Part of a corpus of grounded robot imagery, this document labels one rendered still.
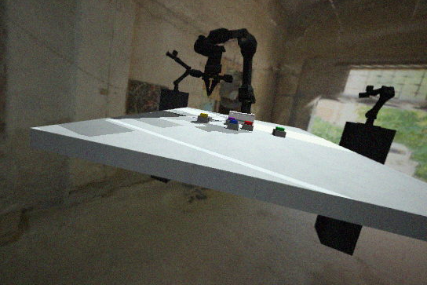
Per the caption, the red button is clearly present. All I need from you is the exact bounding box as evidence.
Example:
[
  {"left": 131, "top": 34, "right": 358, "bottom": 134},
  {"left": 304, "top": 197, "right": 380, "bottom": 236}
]
[{"left": 242, "top": 121, "right": 254, "bottom": 131}]

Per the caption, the yellow button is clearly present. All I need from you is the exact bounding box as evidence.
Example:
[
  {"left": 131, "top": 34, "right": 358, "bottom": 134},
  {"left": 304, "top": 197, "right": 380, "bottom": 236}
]
[{"left": 197, "top": 113, "right": 210, "bottom": 123}]

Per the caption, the blue button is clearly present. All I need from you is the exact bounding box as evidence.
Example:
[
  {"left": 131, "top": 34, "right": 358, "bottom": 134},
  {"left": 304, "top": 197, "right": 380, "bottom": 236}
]
[{"left": 227, "top": 119, "right": 239, "bottom": 131}]

